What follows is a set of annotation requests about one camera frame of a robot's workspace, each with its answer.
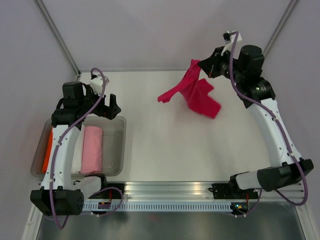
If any left aluminium frame post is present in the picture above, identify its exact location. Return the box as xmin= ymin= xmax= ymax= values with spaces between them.
xmin=33 ymin=0 xmax=81 ymax=78

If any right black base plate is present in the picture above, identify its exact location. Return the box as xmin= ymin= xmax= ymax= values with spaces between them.
xmin=208 ymin=183 xmax=259 ymax=200

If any white slotted cable duct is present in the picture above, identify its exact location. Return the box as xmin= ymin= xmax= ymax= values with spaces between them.
xmin=82 ymin=201 xmax=232 ymax=212

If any right aluminium frame post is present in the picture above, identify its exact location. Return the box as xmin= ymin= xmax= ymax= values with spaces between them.
xmin=262 ymin=0 xmax=300 ymax=57

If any aluminium mounting rail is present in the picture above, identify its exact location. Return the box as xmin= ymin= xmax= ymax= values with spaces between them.
xmin=108 ymin=181 xmax=305 ymax=202

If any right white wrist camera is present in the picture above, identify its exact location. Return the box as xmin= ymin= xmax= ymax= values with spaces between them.
xmin=221 ymin=31 xmax=243 ymax=56

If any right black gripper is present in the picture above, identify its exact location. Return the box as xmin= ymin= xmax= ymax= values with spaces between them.
xmin=198 ymin=46 xmax=245 ymax=84

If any orange rolled t shirt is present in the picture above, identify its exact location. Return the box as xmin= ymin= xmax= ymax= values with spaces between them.
xmin=41 ymin=128 xmax=53 ymax=174

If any clear plastic bin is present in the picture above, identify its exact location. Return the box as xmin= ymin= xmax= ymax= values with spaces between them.
xmin=30 ymin=115 xmax=127 ymax=181

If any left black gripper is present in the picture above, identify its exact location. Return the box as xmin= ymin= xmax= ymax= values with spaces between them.
xmin=79 ymin=85 xmax=121 ymax=120

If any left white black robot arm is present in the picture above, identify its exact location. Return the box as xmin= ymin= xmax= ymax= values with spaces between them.
xmin=30 ymin=81 xmax=121 ymax=217

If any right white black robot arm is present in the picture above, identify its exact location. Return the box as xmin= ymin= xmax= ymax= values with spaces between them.
xmin=198 ymin=45 xmax=314 ymax=198

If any white rolled t shirt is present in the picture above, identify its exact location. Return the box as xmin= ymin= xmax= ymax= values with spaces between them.
xmin=71 ymin=125 xmax=86 ymax=174

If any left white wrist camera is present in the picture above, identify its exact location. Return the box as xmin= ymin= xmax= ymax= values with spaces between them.
xmin=89 ymin=75 xmax=104 ymax=95

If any pink rolled t shirt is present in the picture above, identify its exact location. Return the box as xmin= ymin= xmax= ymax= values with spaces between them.
xmin=80 ymin=126 xmax=103 ymax=174

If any magenta t shirt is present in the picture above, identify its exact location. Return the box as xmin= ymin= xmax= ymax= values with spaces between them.
xmin=157 ymin=59 xmax=222 ymax=119

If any aluminium frame post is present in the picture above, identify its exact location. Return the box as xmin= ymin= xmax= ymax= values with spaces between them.
xmin=33 ymin=0 xmax=81 ymax=78
xmin=262 ymin=0 xmax=300 ymax=57

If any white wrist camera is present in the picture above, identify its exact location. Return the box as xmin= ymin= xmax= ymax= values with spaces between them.
xmin=221 ymin=31 xmax=243 ymax=56
xmin=89 ymin=75 xmax=104 ymax=95

